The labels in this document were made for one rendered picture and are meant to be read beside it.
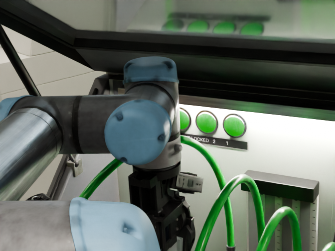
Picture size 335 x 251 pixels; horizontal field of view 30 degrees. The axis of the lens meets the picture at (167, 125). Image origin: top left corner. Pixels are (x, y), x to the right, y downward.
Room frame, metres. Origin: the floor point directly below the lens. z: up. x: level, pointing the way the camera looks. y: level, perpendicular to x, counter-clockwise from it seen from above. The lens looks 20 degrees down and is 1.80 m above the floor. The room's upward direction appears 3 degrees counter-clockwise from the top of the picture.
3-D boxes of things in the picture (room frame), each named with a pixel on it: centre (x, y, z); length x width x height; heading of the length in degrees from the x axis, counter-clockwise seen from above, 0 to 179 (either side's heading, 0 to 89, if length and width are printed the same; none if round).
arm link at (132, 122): (0.74, 0.05, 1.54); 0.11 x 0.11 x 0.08; 83
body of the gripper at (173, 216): (0.84, 0.02, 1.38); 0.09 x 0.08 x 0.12; 150
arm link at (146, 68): (0.84, 0.02, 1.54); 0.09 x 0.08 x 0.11; 173
